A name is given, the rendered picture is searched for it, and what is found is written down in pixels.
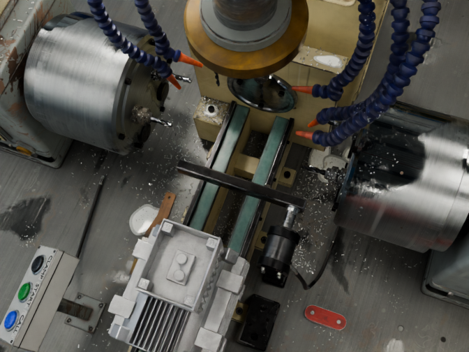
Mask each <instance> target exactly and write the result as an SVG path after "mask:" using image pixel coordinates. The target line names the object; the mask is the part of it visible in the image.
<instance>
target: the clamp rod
mask: <svg viewBox="0 0 469 352"><path fill-rule="evenodd" d="M291 209H292V207H291V208H290V210H287V211H286V213H285V216H284V219H283V223H282V226H285V227H288V228H291V229H292V227H293V224H294V222H295V218H296V215H297V213H296V211H297V209H296V208H295V209H296V210H295V212H293V211H292V210H291Z"/></svg>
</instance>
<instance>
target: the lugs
mask: <svg viewBox="0 0 469 352"><path fill-rule="evenodd" d="M160 226H161V224H156V227H155V229H154V231H153V233H152V235H153V236H154V237H156V235H157V233H158V230H159V228H160ZM223 250H224V253H223V254H221V260H222V261H224V262H226V263H228V264H232V265H235V264H236V262H237V259H238V256H239V252H237V251H235V250H233V249H231V248H228V247H224V248H223ZM129 332H130V329H129V328H126V327H124V326H122V325H119V324H116V323H115V324H114V325H113V328H112V331H111V333H110V336H111V337H113V338H115V339H118V340H119V341H122V342H126V339H127V337H128V334H129Z"/></svg>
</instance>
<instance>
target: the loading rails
mask: <svg viewBox="0 0 469 352"><path fill-rule="evenodd" d="M294 122H295V119H294V118H290V119H286V118H282V117H279V116H276V118H275V120H274V123H273V126H272V128H271V131H270V133H269V137H268V139H267V142H266V144H265V148H264V149H263V152H262V155H261V157H260V159H257V158H255V157H252V156H248V155H245V154H243V152H244V149H245V147H246V143H247V142H248V139H249V136H250V134H251V131H252V129H251V110H250V108H248V107H246V106H242V105H238V104H237V102H236V101H232V102H231V104H230V107H229V109H228V112H227V115H226V116H225V119H224V121H223V123H222V127H221V129H220V131H219V134H218V137H217V139H216V142H215V143H214V144H212V145H211V147H210V150H209V152H208V155H207V164H206V166H205V167H207V168H211V169H213V170H217V171H219V172H222V173H225V174H229V175H232V176H235V174H236V175H238V176H241V177H245V178H248V179H251V180H252V182H254V183H256V184H260V185H263V186H264V185H265V184H268V185H271V188H272V189H276V187H277V184H280V185H283V186H287V187H290V188H291V187H292V184H293V182H294V180H295V176H296V174H297V171H296V170H293V169H291V168H287V167H285V166H284V165H285V161H286V159H287V157H288V153H289V151H290V148H291V145H292V137H293V129H294ZM228 191H229V189H227V188H224V187H221V186H218V185H215V184H211V183H208V182H205V181H202V180H200V181H199V183H198V186H197V188H196V190H195V193H194V195H193V196H192V201H191V203H190V205H189V206H186V209H185V211H184V214H183V216H182V218H181V222H182V225H185V226H188V227H191V228H194V229H196V230H200V231H202V232H205V233H209V234H212V232H213V230H214V227H215V225H216V222H217V219H218V216H219V214H220V212H221V209H222V206H223V203H224V201H225V198H226V196H227V194H228ZM270 204H271V203H269V202H267V201H264V200H260V199H258V198H254V197H252V196H247V195H246V198H245V201H244V204H243V206H242V208H241V212H240V213H239V217H238V220H237V222H236V225H235V227H234V230H233V232H232V236H231V238H230V241H229V243H228V245H226V244H223V247H228V248H231V249H233V250H235V251H237V252H239V257H242V258H244V259H246V261H248V262H249V263H250V260H251V257H252V255H253V251H254V249H258V250H260V251H262V250H263V248H264V245H265V242H266V240H267V232H264V231H262V226H263V223H264V221H265V218H266V215H267V212H268V209H269V206H270ZM248 306H249V305H248V304H246V303H243V302H237V304H236V307H235V309H234V313H233V315H232V318H231V319H232V320H234V321H237V322H240V323H243V322H244V318H245V315H246V312H247V309H248Z"/></svg>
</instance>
